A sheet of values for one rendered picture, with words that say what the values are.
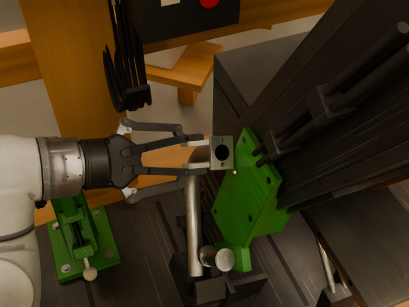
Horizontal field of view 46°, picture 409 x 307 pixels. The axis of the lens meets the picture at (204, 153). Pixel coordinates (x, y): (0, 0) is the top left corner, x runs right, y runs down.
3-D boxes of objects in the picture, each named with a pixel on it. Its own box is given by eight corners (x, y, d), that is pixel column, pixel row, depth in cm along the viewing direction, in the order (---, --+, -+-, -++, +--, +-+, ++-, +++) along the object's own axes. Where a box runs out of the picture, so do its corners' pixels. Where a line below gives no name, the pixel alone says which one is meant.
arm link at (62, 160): (39, 136, 63) (84, 133, 66) (32, 137, 72) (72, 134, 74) (45, 204, 64) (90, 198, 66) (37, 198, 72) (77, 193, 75)
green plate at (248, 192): (275, 254, 86) (323, 173, 72) (234, 263, 82) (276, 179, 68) (247, 205, 93) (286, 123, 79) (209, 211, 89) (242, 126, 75)
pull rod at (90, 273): (100, 280, 95) (94, 266, 91) (86, 285, 95) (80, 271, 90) (93, 257, 99) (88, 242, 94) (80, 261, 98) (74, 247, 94)
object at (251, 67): (356, 185, 115) (398, 72, 90) (240, 224, 108) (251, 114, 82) (316, 133, 126) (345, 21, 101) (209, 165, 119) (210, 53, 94)
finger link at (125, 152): (115, 158, 75) (113, 150, 74) (180, 141, 79) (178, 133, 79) (122, 159, 71) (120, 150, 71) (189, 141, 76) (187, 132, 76)
